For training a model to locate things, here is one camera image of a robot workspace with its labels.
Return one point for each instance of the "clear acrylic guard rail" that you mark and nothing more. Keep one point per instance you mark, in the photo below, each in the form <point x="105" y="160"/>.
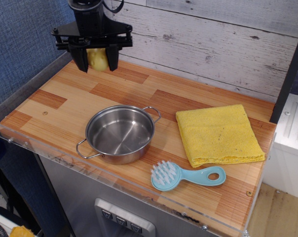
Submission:
<point x="46" y="102"/>

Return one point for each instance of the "silver button control panel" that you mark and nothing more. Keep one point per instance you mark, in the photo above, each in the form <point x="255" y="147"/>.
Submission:
<point x="109" y="212"/>

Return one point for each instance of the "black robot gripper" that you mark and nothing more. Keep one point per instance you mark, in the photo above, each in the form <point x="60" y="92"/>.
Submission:
<point x="92" y="28"/>

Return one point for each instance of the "yellow toy potato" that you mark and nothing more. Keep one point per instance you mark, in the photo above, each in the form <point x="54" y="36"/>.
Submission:
<point x="97" y="59"/>

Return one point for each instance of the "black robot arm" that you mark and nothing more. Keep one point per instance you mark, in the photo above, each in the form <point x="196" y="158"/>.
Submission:
<point x="86" y="3"/>

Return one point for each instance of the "folded yellow cloth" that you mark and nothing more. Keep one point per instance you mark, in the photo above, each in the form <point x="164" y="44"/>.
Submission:
<point x="219" y="135"/>

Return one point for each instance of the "small steel pan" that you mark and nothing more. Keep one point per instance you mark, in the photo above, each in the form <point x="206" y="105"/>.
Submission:
<point x="119" y="134"/>

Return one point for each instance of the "dark right post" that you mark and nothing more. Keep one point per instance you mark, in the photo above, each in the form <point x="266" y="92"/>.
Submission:
<point x="285" y="89"/>

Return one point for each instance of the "black and yellow bag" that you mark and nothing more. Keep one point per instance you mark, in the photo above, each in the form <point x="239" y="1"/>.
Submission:
<point x="18" y="231"/>

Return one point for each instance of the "white side cabinet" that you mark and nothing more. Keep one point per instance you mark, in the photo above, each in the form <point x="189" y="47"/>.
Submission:
<point x="281" y="169"/>

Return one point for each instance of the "light blue scrub brush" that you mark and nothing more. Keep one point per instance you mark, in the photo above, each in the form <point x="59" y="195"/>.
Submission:
<point x="166" y="176"/>

